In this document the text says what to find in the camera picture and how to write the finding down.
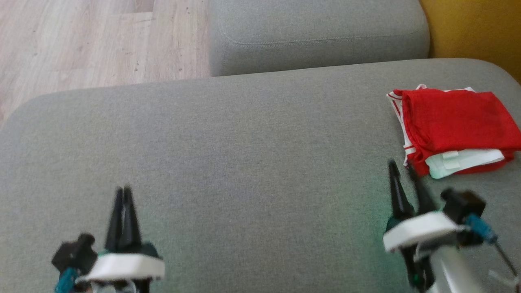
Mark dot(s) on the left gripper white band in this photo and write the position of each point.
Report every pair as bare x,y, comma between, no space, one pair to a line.
122,266

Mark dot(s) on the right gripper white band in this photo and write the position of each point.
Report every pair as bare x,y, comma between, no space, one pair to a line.
419,228

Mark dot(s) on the red shorts with white stripe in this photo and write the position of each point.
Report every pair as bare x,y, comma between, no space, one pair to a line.
488,166

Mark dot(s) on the red basketball jersey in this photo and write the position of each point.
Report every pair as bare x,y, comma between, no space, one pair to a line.
456,118

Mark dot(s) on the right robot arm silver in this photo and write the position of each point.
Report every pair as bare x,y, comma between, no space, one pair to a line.
456,272

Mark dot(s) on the grey sofa seat cushion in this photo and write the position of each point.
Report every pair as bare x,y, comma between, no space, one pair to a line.
244,183

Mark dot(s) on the yellow furniture piece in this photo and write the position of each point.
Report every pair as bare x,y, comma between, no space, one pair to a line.
476,32

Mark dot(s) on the grey sofa side cushion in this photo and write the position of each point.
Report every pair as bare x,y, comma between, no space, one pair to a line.
317,32

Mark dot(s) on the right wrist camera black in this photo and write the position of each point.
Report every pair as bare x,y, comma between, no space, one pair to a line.
464,205

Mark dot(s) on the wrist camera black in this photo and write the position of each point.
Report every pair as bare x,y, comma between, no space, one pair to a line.
75,254
464,205

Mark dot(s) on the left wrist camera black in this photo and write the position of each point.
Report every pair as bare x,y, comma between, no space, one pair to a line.
75,254

